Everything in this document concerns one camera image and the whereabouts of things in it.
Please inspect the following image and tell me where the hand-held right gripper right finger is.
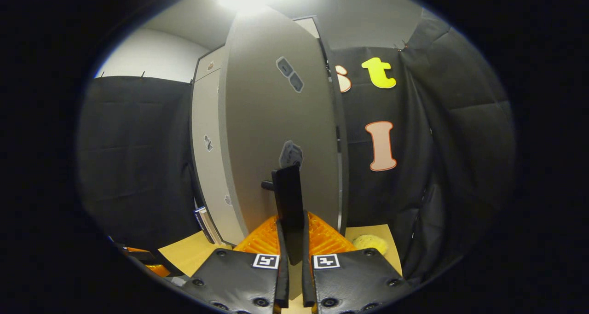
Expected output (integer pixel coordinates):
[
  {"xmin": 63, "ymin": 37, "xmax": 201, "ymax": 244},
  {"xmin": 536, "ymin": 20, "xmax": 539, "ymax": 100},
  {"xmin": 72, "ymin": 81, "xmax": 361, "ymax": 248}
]
[{"xmin": 301, "ymin": 210, "xmax": 413, "ymax": 314}]

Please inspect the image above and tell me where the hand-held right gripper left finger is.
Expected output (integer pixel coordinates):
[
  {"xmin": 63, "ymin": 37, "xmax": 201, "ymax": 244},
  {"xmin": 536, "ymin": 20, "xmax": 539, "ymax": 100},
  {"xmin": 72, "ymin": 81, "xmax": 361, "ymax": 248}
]
[{"xmin": 182, "ymin": 215, "xmax": 291, "ymax": 314}]

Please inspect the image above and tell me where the black door handle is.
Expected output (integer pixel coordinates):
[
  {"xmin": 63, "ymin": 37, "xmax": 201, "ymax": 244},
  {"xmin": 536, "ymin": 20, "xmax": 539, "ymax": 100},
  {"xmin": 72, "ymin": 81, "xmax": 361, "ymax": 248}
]
[{"xmin": 261, "ymin": 165, "xmax": 306, "ymax": 265}]

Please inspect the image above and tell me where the grey cabinet door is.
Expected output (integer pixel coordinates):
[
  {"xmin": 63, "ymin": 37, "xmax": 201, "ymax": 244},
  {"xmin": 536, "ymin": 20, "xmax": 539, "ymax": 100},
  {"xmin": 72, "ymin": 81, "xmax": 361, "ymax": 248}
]
[
  {"xmin": 219, "ymin": 6, "xmax": 348, "ymax": 236},
  {"xmin": 191, "ymin": 68, "xmax": 247, "ymax": 246}
]

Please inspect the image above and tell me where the grey double-door shoe cabinet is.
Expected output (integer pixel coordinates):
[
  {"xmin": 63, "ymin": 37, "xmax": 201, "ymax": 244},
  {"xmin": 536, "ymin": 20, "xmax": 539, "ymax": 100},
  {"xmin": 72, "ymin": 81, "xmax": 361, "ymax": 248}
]
[{"xmin": 190, "ymin": 16, "xmax": 350, "ymax": 246}]

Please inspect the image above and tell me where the dark blue book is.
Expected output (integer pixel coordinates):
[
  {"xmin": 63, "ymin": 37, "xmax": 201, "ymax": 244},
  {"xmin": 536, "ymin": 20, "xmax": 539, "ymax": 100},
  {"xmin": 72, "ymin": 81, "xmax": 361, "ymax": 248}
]
[{"xmin": 194, "ymin": 207, "xmax": 215, "ymax": 244}]

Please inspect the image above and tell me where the yellow plush toy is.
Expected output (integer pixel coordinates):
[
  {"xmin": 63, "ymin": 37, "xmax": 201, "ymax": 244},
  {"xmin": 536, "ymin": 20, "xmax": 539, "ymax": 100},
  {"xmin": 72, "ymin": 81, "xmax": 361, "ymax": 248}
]
[{"xmin": 352, "ymin": 234, "xmax": 389, "ymax": 256}]

